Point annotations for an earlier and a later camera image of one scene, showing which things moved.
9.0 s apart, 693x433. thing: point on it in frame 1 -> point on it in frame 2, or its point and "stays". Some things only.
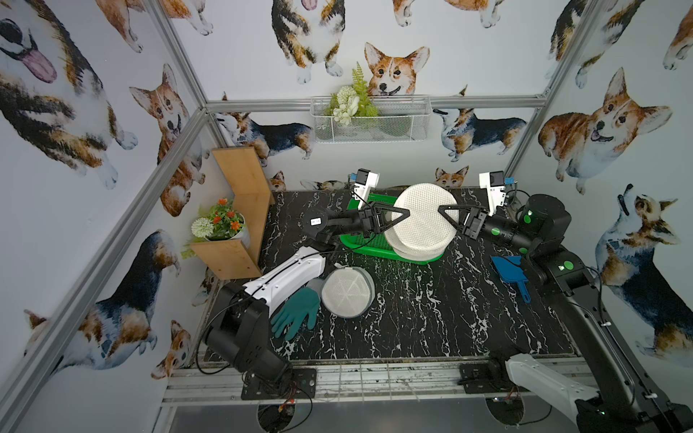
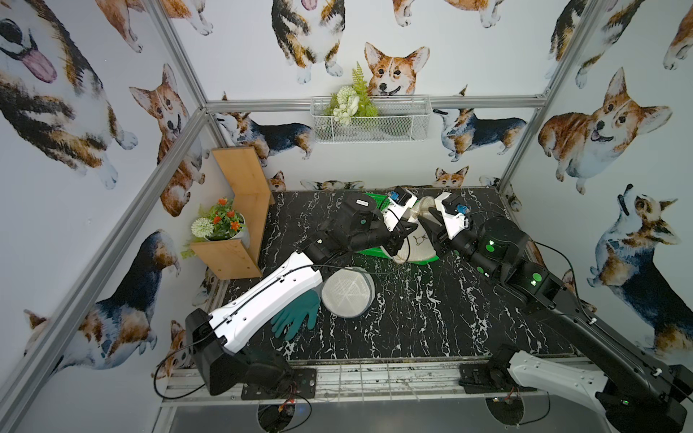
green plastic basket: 375,244 stays
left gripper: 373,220 -> 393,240
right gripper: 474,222 -> 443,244
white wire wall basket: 399,119 stays
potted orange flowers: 225,223 stays
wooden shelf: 243,170 stays
